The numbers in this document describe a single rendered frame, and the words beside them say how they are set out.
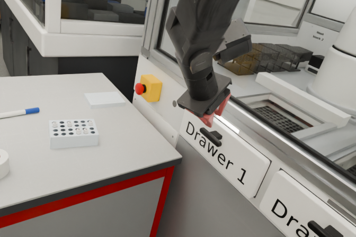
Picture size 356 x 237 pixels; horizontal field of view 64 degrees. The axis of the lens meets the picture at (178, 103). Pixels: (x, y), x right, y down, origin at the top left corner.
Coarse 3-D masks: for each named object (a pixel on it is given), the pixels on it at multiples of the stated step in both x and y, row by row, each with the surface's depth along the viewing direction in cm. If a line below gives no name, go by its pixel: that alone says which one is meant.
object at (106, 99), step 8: (88, 96) 101; (96, 96) 102; (104, 96) 104; (112, 96) 105; (120, 96) 106; (88, 104) 99; (96, 104) 98; (104, 104) 99; (112, 104) 101; (120, 104) 103
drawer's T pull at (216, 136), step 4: (200, 128) 72; (204, 128) 72; (200, 132) 72; (204, 132) 71; (208, 132) 70; (212, 132) 71; (216, 132) 71; (208, 136) 70; (212, 136) 69; (216, 136) 70; (220, 136) 70; (212, 140) 69; (216, 140) 68; (216, 144) 68; (220, 144) 67
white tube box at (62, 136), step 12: (60, 120) 81; (72, 120) 82; (84, 120) 84; (60, 132) 76; (72, 132) 77; (96, 132) 80; (60, 144) 76; (72, 144) 77; (84, 144) 79; (96, 144) 80
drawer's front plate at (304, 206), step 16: (288, 176) 59; (272, 192) 61; (288, 192) 58; (304, 192) 55; (288, 208) 58; (304, 208) 55; (320, 208) 53; (304, 224) 56; (320, 224) 53; (336, 224) 50
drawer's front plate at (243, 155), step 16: (192, 128) 80; (208, 128) 75; (224, 128) 71; (192, 144) 81; (224, 144) 71; (240, 144) 66; (240, 160) 67; (256, 160) 63; (240, 176) 68; (256, 176) 64; (256, 192) 66
